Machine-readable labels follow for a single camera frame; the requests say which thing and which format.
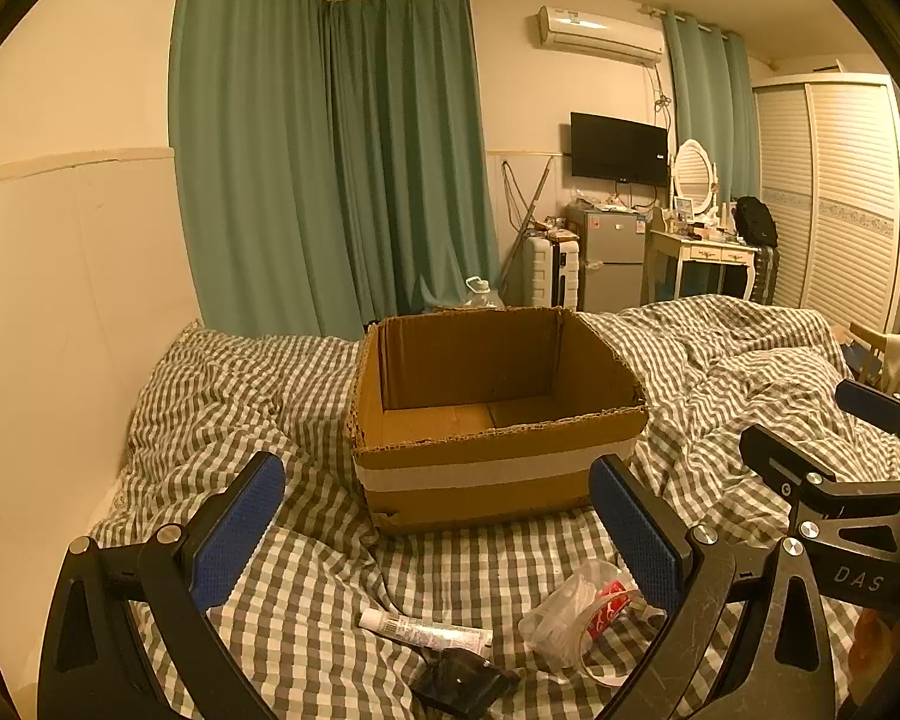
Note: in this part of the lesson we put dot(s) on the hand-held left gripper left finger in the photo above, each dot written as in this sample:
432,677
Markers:
240,529

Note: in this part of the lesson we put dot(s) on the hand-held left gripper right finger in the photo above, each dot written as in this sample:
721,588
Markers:
639,532

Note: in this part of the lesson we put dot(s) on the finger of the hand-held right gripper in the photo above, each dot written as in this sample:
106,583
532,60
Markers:
776,457
866,397

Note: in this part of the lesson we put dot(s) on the brown cardboard box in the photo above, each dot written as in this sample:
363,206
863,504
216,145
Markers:
480,480

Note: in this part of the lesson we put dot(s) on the white ointment tube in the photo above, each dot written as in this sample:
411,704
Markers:
424,630

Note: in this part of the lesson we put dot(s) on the small black case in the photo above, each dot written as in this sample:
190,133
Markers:
461,682

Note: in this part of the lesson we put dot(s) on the wooden chair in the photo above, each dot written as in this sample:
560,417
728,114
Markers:
866,356

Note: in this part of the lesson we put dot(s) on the grey checked blanket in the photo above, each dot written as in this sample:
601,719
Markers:
307,540

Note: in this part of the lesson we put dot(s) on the white louvred wardrobe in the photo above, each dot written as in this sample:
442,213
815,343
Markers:
832,195

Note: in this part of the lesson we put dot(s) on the black backpack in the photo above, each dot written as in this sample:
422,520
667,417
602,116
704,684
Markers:
756,221

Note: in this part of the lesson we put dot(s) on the white dressing table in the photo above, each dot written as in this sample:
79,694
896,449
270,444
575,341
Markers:
709,251

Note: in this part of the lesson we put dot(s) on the small grey fridge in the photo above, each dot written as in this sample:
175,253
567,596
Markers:
607,262

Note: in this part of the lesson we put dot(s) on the white suitcase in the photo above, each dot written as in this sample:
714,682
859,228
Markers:
547,270

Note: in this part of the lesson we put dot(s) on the clear water jug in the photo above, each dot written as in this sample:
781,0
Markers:
481,296

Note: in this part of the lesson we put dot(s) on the oval white vanity mirror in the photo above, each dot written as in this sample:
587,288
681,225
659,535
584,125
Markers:
694,169

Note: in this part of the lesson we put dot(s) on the narrow green curtain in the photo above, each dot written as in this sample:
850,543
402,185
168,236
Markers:
709,105

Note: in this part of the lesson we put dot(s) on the leaning broom sticks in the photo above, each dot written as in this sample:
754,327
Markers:
525,217

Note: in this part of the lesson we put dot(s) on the wide green curtain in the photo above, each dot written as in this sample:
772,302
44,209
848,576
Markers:
255,165

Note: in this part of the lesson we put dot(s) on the green window curtain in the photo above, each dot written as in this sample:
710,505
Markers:
405,165

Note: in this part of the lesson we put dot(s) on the white air conditioner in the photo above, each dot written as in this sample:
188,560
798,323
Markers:
600,34

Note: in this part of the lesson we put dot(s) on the small photo frame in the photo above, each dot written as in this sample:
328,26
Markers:
682,207

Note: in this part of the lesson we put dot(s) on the black wall television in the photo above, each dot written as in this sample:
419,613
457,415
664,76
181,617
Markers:
619,148

